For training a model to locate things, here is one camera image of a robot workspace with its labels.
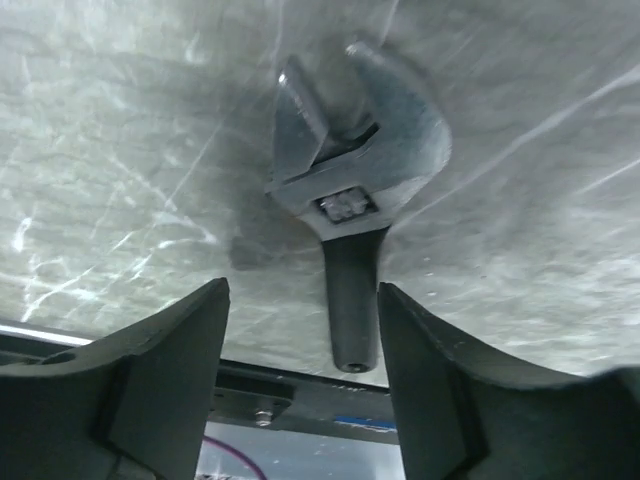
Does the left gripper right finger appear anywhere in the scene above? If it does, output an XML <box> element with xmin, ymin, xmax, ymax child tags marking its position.
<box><xmin>378</xmin><ymin>283</ymin><xmax>639</xmax><ymax>479</ymax></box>

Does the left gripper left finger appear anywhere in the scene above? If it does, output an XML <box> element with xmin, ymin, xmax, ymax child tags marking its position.
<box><xmin>1</xmin><ymin>278</ymin><xmax>230</xmax><ymax>479</ymax></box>

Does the black adjustable wrench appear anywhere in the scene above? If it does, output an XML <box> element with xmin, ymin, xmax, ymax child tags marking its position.
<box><xmin>265</xmin><ymin>39</ymin><xmax>452</xmax><ymax>374</ymax></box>

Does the black base crossbar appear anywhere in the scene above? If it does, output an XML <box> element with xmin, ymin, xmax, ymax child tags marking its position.
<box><xmin>1</xmin><ymin>323</ymin><xmax>398</xmax><ymax>444</ymax></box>

